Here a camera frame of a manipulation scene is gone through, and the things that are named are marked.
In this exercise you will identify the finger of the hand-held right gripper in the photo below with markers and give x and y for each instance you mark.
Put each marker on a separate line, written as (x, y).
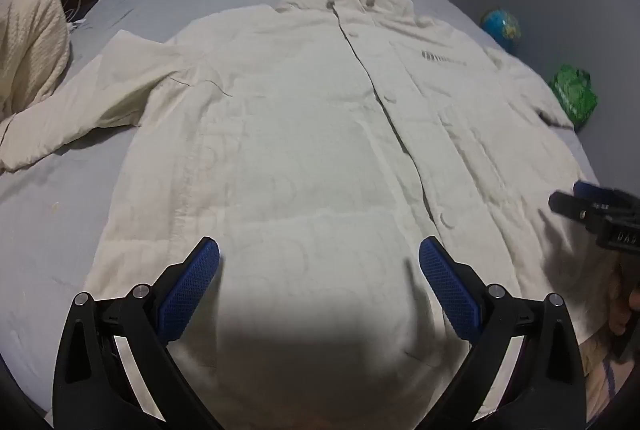
(575, 210)
(587, 190)

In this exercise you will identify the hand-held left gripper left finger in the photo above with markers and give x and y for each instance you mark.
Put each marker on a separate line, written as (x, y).
(192, 290)

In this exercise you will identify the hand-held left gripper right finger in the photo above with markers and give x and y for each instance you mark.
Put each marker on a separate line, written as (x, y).
(450, 295)

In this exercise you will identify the cream hooded coat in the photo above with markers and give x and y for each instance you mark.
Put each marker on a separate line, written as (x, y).
(310, 134)

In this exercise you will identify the person's right hand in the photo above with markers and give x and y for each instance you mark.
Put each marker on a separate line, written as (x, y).
(625, 305)

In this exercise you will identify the green plastic bag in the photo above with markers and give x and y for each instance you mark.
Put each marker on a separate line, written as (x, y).
(575, 92)

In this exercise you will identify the bed with grey sheet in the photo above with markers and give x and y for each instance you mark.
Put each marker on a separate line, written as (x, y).
(60, 235)

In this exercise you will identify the light patterned cloth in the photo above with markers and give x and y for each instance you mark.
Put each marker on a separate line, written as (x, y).
(602, 380)

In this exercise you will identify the blue globe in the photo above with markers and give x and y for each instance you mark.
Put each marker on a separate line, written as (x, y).
(501, 28)

